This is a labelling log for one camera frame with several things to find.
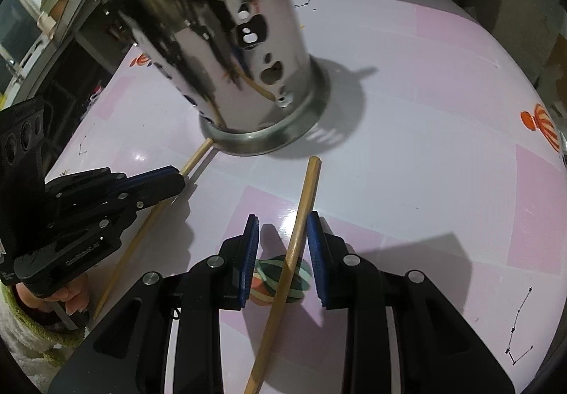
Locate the wooden chopstick two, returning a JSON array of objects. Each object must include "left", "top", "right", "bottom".
[{"left": 92, "top": 138, "right": 214, "bottom": 320}]

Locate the wooden chopstick one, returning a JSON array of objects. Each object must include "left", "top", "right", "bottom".
[{"left": 244, "top": 156, "right": 321, "bottom": 394}]

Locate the kitchen window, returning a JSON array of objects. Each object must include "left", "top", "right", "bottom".
[{"left": 1, "top": 0, "right": 41, "bottom": 93}]

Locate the person's left hand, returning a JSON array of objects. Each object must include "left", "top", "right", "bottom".
[{"left": 15, "top": 273, "right": 90, "bottom": 315}]

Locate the fluffy green-cuffed left sleeve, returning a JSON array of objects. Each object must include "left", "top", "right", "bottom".
[{"left": 1, "top": 285, "right": 85, "bottom": 393}]

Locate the shiny steel utensil holder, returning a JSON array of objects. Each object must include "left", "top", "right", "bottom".
[{"left": 106, "top": 0, "right": 330, "bottom": 155}]

